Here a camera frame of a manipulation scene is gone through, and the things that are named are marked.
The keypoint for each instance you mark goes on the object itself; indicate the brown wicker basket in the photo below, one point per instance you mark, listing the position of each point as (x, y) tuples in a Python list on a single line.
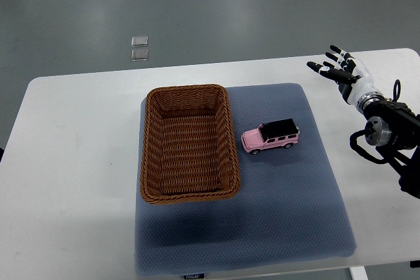
[(189, 148)]

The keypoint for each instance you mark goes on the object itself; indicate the white table leg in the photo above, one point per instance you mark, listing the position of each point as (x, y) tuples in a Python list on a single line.
[(358, 273)]

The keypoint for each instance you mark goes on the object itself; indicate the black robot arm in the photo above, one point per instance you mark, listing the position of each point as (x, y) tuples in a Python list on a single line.
[(390, 136)]

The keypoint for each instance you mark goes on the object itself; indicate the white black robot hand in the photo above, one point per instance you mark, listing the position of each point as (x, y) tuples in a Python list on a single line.
[(352, 77)]

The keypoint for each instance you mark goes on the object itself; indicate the upper floor socket plate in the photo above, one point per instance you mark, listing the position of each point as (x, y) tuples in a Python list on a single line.
[(139, 41)]

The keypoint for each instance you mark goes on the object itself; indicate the pink toy car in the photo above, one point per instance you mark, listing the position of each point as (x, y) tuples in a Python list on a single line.
[(276, 134)]

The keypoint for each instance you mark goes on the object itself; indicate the blue-grey foam mat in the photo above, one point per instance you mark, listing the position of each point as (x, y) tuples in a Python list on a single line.
[(289, 207)]

